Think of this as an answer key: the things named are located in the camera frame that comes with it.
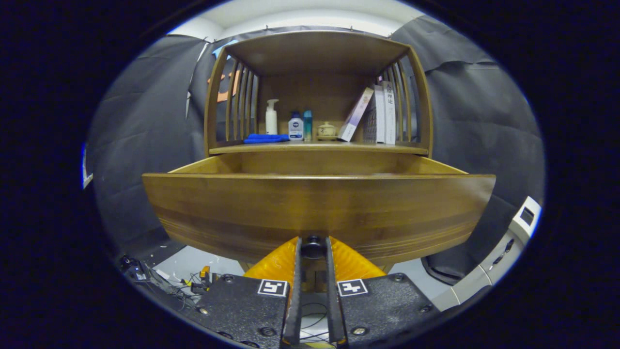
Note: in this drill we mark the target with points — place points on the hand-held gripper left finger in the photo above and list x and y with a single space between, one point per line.
242 310

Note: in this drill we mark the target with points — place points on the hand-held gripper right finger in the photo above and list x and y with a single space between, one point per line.
382 310

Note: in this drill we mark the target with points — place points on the wooden drawer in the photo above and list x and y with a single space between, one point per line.
315 208

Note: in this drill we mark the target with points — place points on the wooden countertop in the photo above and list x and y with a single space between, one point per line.
319 147

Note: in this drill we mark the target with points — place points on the wooden cabinet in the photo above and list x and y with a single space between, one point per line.
315 53

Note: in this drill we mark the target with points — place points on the white appliance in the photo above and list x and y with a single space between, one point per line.
503 257

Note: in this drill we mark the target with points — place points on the blue folded cloth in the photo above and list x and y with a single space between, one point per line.
264 138

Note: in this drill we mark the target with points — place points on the beige lidded ceramic cup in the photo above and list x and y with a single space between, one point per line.
327 131

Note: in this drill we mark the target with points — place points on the white bottle with blue cap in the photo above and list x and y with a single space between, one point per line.
296 128

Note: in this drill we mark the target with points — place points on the white pump bottle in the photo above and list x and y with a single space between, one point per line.
271 121

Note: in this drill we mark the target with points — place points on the white book with patterned cover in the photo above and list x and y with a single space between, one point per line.
378 116

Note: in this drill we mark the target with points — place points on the slim teal bottle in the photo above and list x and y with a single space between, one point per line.
307 126

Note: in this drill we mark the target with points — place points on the pink leaning book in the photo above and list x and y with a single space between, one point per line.
355 116

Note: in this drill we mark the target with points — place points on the black backdrop cloth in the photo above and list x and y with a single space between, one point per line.
131 145

